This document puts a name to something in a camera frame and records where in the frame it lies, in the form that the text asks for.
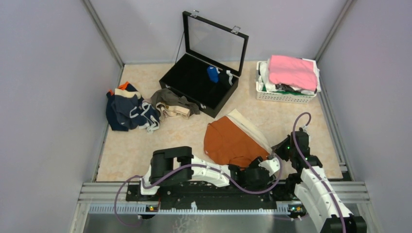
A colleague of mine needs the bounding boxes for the black white rolled underwear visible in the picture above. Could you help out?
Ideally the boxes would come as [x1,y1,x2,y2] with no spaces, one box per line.
[218,70,233,88]

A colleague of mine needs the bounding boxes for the pink folded cloth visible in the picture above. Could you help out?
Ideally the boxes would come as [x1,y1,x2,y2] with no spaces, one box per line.
[268,55,318,92]

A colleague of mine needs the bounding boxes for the olive beige underwear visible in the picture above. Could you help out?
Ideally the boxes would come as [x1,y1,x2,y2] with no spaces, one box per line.
[150,88,200,121]

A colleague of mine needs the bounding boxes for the white plastic basket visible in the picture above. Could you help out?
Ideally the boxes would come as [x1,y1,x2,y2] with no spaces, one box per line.
[255,61,317,104]

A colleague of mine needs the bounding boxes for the navy blue clothes pile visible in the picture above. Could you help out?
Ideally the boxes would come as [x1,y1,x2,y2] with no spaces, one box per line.
[105,82,160,133]

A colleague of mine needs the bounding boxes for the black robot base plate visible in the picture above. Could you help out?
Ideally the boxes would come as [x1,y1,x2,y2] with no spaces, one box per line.
[125,182,306,213]

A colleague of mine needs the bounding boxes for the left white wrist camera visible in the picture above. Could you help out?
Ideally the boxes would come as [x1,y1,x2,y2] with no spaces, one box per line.
[258,157,281,176]

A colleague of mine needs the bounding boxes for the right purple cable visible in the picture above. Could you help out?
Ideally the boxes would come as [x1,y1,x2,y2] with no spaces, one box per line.
[291,112,347,233]

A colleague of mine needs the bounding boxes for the blue rolled underwear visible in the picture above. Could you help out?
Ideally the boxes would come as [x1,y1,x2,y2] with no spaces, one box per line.
[207,66,220,83]

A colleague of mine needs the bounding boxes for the purple cable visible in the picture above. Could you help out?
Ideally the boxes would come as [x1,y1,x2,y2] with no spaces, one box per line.
[113,154,284,228]
[291,112,347,233]

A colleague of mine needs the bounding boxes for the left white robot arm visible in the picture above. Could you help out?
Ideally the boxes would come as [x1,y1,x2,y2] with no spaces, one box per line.
[137,146,282,201]

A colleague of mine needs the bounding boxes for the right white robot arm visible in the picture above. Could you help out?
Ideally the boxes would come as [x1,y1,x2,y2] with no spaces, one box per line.
[272,128,367,233]

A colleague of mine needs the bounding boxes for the orange underwear white waistband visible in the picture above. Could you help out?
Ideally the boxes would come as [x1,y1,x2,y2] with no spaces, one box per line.
[204,109,272,168]

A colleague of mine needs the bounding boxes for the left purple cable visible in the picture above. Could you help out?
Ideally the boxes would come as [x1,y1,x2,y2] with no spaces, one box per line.
[113,154,284,228]

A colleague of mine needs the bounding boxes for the white clothes in basket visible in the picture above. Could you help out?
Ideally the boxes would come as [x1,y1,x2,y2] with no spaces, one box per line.
[260,59,321,95]

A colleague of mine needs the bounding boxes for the black box glass lid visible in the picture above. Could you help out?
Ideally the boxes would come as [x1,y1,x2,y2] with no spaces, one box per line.
[159,11,249,118]

